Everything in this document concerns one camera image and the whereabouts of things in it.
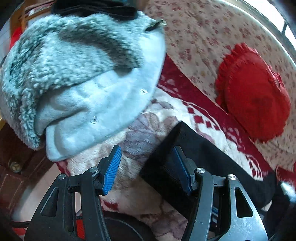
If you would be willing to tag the black pants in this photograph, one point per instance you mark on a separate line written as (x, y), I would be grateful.
(159, 171)

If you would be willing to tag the red and white floral blanket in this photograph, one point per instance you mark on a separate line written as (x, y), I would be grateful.
(146, 186)

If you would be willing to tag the brown wooden cabinet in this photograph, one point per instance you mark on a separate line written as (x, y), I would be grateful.
(20, 167)

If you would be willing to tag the floral beige quilt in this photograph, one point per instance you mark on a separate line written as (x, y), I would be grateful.
(199, 34)

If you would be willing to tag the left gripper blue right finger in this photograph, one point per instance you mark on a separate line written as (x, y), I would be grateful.
(185, 169)

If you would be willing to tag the red heart-shaped pillow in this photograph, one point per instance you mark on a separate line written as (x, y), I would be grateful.
(249, 90)

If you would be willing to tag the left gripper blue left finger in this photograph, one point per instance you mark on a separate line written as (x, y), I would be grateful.
(108, 167)

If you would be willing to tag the light blue fleece jacket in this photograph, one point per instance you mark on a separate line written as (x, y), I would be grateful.
(71, 82)

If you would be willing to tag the black folded garment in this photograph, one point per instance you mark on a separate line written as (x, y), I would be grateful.
(117, 9)

